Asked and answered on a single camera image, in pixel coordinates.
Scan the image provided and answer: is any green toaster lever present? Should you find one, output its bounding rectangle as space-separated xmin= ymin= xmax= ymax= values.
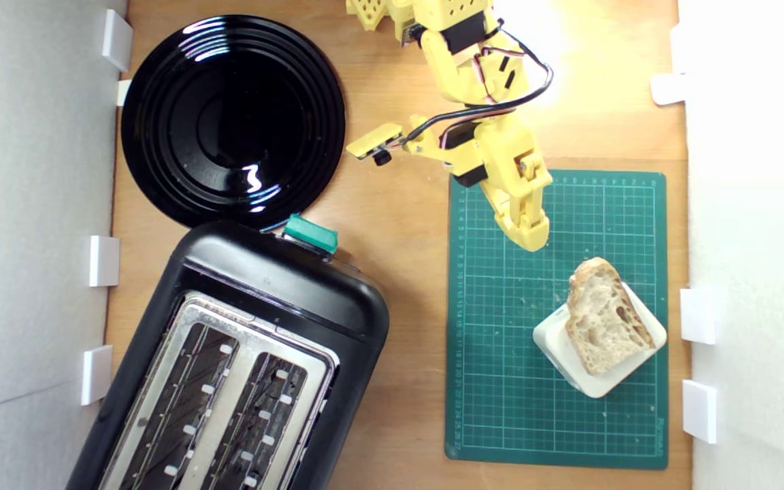
xmin=282 ymin=213 xmax=340 ymax=256

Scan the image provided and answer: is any white block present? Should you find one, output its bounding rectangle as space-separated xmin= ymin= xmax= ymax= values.
xmin=532 ymin=279 xmax=668 ymax=399

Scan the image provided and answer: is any green cutting mat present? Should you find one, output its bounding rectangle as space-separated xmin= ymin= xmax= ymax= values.
xmin=444 ymin=169 xmax=669 ymax=470

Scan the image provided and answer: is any yellow wrist camera mount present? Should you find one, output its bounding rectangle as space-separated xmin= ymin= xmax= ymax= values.
xmin=346 ymin=122 xmax=410 ymax=167

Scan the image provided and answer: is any black plate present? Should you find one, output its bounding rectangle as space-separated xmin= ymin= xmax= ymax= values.
xmin=121 ymin=15 xmax=346 ymax=231

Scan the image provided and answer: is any black two-slot toaster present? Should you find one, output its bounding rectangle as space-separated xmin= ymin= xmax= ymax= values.
xmin=65 ymin=219 xmax=391 ymax=490

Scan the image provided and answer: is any brown bread slice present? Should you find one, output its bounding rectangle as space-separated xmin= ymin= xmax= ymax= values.
xmin=564 ymin=257 xmax=657 ymax=376

